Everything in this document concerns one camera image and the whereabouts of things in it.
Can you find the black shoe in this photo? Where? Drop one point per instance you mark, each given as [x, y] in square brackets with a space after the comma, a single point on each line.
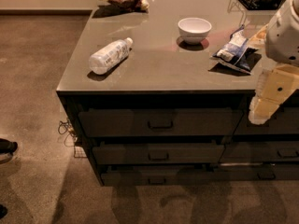
[7, 149]

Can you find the blue white chip bag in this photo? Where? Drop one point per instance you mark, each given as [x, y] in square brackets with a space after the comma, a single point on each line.
[234, 54]

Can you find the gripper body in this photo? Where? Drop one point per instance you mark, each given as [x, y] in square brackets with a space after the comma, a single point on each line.
[284, 37]

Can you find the white ceramic bowl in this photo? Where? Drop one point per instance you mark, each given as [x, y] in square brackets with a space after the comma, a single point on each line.
[194, 30]

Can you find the black shoe tip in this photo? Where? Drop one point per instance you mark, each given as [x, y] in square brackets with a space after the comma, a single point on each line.
[3, 211]

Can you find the dark drawer cabinet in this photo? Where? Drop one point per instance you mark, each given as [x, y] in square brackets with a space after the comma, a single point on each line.
[162, 71]

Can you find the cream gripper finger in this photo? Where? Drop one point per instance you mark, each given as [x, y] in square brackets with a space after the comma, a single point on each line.
[261, 110]

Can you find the clear plastic water bottle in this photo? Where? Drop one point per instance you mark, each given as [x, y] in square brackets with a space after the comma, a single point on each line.
[112, 54]

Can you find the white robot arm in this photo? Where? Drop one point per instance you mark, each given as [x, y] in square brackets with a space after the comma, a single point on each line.
[281, 45]

